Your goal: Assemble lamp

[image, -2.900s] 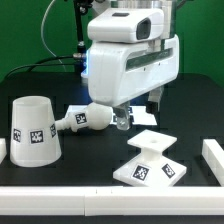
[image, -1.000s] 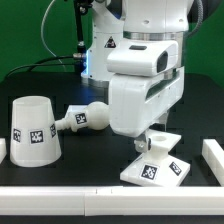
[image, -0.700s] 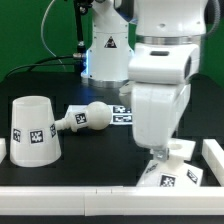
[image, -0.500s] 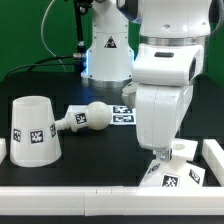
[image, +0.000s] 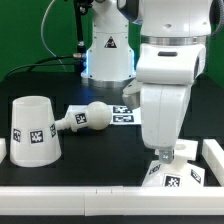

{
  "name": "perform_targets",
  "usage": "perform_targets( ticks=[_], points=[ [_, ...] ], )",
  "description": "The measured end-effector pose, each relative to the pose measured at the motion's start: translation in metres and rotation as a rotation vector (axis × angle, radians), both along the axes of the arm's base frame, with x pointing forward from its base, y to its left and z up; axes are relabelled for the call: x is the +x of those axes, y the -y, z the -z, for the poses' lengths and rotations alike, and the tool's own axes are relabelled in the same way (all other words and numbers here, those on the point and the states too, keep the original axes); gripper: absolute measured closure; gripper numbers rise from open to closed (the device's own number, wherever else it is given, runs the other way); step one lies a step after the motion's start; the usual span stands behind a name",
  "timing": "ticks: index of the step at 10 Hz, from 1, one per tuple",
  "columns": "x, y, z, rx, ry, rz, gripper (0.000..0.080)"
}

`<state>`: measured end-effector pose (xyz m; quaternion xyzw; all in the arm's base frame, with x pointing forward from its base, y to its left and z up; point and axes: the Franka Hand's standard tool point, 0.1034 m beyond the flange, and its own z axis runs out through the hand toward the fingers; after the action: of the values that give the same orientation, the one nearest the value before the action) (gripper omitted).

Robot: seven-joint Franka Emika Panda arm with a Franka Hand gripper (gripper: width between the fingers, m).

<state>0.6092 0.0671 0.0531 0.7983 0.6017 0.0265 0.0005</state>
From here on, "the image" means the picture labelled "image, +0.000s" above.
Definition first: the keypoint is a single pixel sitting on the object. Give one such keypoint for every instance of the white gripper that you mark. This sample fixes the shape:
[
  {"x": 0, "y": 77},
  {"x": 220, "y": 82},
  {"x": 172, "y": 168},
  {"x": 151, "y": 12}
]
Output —
[{"x": 161, "y": 90}]

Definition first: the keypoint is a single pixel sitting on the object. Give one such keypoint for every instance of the white lamp base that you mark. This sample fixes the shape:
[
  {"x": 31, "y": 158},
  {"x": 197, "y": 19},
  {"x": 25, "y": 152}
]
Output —
[{"x": 180, "y": 173}]

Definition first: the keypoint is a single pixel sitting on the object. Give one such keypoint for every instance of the white lamp bulb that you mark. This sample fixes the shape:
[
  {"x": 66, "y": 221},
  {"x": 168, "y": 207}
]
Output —
[{"x": 96, "y": 116}]

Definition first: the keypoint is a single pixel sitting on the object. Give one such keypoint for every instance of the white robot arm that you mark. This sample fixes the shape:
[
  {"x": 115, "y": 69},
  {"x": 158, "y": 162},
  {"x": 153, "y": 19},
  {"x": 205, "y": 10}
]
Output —
[{"x": 121, "y": 27}]

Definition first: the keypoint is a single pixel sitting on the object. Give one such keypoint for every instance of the white lamp shade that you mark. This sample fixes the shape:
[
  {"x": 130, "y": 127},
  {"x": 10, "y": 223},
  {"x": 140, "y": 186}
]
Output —
[{"x": 34, "y": 138}]

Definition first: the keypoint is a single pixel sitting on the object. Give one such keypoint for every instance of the white marker sheet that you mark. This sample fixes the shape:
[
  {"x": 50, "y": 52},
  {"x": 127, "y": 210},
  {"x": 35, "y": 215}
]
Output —
[{"x": 121, "y": 115}]

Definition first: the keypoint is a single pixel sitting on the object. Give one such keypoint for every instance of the white right rail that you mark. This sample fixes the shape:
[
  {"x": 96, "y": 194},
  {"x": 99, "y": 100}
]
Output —
[{"x": 214, "y": 157}]

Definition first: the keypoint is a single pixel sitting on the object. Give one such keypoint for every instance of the white left rail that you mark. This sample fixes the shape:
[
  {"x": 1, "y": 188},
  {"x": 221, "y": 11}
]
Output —
[{"x": 3, "y": 151}]

